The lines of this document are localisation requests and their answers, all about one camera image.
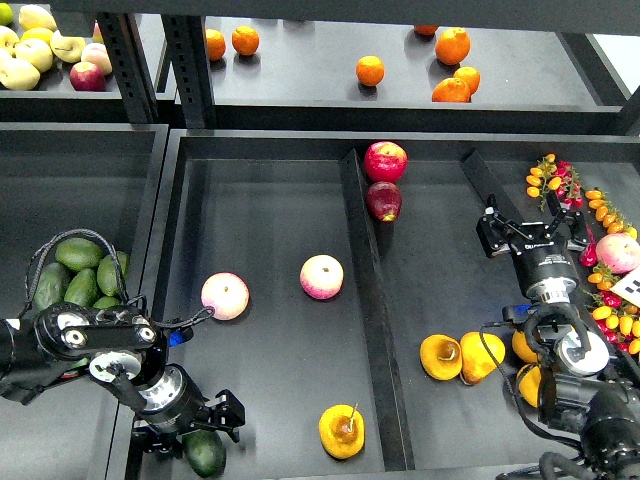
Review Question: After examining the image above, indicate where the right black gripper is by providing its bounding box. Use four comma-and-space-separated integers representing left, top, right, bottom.
476, 192, 590, 300

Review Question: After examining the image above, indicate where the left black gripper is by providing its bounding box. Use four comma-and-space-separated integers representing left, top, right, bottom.
131, 364, 246, 459

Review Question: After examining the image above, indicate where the dark green avocado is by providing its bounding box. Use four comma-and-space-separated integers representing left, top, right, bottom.
182, 430, 226, 478

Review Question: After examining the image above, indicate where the yellow pear with stem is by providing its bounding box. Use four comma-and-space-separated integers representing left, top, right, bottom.
318, 403, 366, 460

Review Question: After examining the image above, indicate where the yellow pear under arm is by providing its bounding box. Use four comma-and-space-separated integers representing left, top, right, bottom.
511, 331, 538, 364

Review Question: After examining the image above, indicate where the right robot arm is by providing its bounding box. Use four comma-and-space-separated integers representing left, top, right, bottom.
476, 195, 639, 479

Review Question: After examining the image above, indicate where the yellow pear stem up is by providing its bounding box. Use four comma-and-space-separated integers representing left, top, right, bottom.
419, 334, 462, 381

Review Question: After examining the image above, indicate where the red cherry tomato cluster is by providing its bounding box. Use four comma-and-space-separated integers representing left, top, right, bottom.
549, 160, 584, 209

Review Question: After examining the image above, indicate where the red chili pepper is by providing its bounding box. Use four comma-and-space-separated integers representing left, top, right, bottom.
579, 225, 598, 268

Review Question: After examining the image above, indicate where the orange cherry tomato cluster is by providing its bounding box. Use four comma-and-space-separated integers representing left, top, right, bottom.
525, 153, 562, 199

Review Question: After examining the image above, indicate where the black tray divider right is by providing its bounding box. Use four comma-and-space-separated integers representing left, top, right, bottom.
461, 150, 524, 223

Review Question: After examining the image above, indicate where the black tray divider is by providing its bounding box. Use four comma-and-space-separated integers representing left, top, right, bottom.
339, 149, 415, 472
461, 150, 524, 223

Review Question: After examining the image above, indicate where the pink apple right bin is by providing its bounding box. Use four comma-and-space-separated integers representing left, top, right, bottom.
596, 233, 639, 274

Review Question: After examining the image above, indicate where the white marker tag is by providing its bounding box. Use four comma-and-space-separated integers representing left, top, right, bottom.
611, 267, 640, 307

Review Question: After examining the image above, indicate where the mixed cherry tomatoes lower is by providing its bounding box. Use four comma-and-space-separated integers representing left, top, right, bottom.
586, 262, 639, 360

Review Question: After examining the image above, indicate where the pink apple left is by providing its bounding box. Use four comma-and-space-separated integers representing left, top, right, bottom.
201, 272, 250, 321

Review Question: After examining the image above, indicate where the pink apple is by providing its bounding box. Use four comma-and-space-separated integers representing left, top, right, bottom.
299, 254, 344, 300
201, 272, 250, 321

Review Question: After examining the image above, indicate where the dark red apple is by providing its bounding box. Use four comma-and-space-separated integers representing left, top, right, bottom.
365, 181, 402, 222

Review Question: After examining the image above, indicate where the orange front right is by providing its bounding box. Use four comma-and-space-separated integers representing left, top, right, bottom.
431, 77, 471, 103

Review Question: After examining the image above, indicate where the bright red apple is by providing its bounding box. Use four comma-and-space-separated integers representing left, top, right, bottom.
364, 141, 408, 183

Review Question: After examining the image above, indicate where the orange right small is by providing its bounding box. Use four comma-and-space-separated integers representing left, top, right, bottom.
454, 66, 481, 95

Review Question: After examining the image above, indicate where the black tray divider left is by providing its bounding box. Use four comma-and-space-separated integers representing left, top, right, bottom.
339, 149, 415, 472

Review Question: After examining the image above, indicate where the pink apple centre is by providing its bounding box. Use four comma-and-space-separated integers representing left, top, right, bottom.
299, 254, 344, 300

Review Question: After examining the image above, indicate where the large orange right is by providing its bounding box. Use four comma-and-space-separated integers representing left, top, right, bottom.
435, 27, 471, 65

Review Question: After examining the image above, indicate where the orange centre shelf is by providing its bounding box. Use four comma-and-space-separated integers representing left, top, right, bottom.
355, 55, 385, 87

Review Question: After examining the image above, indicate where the orange at shelf back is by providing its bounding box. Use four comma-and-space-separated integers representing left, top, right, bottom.
413, 25, 439, 36

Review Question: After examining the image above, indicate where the black left tray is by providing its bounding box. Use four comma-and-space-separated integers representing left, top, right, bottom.
1, 123, 167, 479

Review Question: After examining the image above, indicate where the red apple on shelf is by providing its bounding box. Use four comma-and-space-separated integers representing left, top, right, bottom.
69, 61, 106, 92

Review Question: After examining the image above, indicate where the orange cherry tomato string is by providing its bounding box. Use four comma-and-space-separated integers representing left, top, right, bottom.
584, 188, 639, 241

